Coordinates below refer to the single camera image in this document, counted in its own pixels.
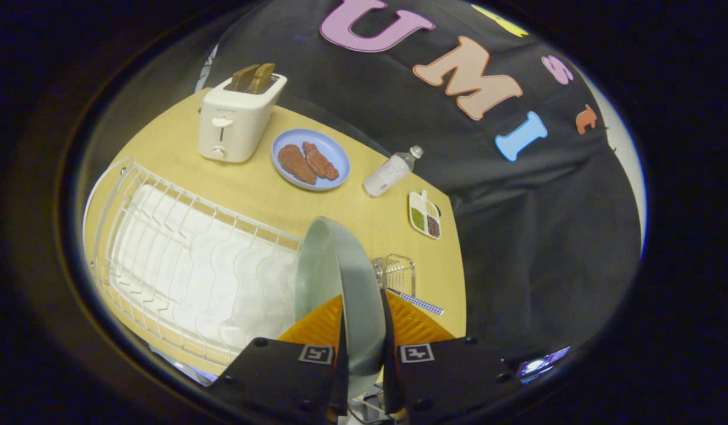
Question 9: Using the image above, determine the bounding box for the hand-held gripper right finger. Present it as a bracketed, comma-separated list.
[380, 288, 521, 421]

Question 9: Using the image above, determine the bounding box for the white toaster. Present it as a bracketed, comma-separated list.
[198, 73, 288, 164]

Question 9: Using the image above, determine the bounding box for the brown toast slice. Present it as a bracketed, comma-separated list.
[230, 64, 260, 92]
[248, 63, 276, 95]

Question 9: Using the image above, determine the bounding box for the white wire dish rack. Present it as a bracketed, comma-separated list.
[91, 158, 304, 368]

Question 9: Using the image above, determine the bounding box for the white divided spice tray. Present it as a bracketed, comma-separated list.
[408, 190, 442, 240]

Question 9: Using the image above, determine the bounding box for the clear cutlery basket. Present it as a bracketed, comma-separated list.
[371, 254, 416, 297]

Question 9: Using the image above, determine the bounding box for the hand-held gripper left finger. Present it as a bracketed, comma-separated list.
[208, 295, 349, 425]

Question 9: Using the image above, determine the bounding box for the blue plate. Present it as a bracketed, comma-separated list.
[271, 129, 351, 191]

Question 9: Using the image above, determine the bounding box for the brown meat piece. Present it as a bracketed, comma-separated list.
[302, 141, 339, 181]
[278, 144, 318, 185]

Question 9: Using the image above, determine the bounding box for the clear plastic water bottle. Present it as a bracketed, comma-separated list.
[364, 145, 424, 197]

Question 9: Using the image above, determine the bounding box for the black backdrop cloth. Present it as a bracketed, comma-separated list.
[205, 0, 643, 362]

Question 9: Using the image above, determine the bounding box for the blue checkered handle spoon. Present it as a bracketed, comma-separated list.
[387, 287, 445, 316]

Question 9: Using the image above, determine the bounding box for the grey-green plate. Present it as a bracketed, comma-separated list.
[295, 217, 387, 401]

